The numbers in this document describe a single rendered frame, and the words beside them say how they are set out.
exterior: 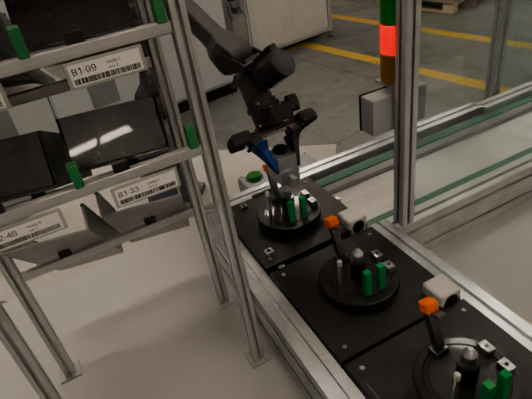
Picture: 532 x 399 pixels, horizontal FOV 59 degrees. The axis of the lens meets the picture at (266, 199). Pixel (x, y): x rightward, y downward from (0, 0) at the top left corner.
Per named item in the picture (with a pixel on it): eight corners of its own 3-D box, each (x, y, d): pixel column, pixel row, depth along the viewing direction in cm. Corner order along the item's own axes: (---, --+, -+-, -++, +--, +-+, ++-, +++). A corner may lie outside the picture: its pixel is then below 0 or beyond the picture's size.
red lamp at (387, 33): (374, 52, 84) (373, 24, 81) (396, 44, 85) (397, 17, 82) (392, 58, 80) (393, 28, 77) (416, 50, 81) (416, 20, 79)
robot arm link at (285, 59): (211, 60, 94) (245, 27, 84) (237, 47, 99) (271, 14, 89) (245, 108, 95) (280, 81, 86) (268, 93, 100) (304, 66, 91)
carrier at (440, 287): (271, 280, 91) (261, 229, 85) (371, 233, 99) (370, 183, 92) (342, 371, 73) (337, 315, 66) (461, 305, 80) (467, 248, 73)
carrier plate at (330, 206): (221, 218, 111) (219, 210, 110) (308, 182, 119) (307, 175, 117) (267, 275, 93) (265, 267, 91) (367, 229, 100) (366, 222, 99)
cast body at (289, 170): (267, 173, 101) (263, 145, 97) (286, 167, 102) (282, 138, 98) (286, 191, 94) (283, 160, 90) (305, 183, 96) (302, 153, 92)
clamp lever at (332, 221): (334, 256, 88) (322, 218, 86) (343, 252, 88) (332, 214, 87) (343, 260, 84) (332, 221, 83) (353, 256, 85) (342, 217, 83)
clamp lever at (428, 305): (428, 347, 69) (416, 301, 67) (438, 340, 69) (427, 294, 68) (446, 357, 65) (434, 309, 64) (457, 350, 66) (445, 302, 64)
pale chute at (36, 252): (60, 271, 97) (55, 250, 98) (123, 252, 100) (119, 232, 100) (0, 255, 70) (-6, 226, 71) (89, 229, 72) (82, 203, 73)
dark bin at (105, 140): (102, 166, 90) (89, 128, 88) (169, 149, 92) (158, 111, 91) (73, 174, 62) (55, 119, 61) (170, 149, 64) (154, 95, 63)
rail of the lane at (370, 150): (201, 242, 119) (191, 207, 113) (466, 131, 147) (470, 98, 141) (209, 254, 115) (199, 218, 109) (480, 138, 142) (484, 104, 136)
